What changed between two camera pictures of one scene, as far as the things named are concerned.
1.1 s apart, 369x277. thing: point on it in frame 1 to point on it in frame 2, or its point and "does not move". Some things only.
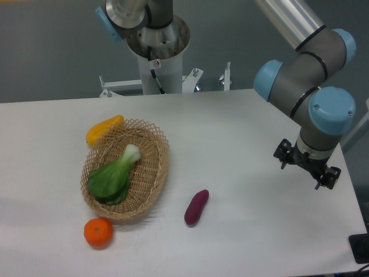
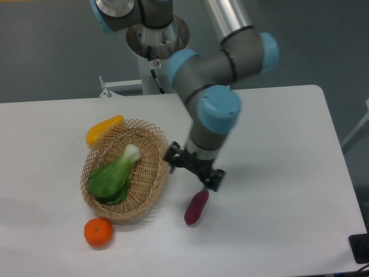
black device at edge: (359, 245) does not move
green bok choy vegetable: (109, 183) does not move
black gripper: (314, 166) to (213, 181)
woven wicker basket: (147, 175) does not move
